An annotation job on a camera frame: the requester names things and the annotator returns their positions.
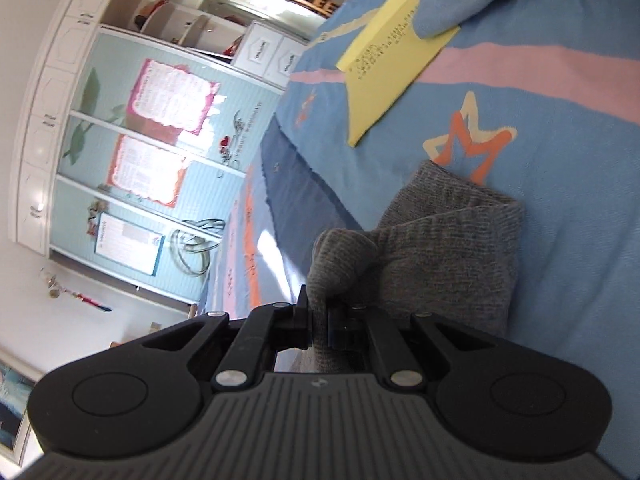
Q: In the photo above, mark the white wardrobe with sliding doors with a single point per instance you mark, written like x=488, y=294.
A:
x=75, y=160

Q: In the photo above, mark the blue-framed poster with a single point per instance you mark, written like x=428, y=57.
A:
x=127, y=244

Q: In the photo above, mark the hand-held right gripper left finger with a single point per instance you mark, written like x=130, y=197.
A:
x=304, y=320

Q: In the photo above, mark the wooden chair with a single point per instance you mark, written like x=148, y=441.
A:
x=320, y=1

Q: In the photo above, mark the framed wedding photo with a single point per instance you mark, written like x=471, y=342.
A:
x=12, y=410

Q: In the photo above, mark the striped blue bed sheet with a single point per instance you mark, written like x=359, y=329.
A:
x=575, y=185

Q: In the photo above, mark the white drawer unit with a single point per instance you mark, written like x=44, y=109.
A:
x=267, y=55

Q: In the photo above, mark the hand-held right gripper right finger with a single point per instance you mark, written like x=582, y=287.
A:
x=336, y=327

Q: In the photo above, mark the glass wall lamp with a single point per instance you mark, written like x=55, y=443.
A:
x=51, y=282

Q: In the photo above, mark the yellow paper sheet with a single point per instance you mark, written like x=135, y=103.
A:
x=390, y=70

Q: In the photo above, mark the orange-bordered poster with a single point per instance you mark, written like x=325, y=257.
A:
x=147, y=170

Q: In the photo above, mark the grey knit sweater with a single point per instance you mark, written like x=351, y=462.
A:
x=440, y=240

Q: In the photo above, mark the pink-bordered poster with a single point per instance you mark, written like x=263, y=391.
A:
x=172, y=96

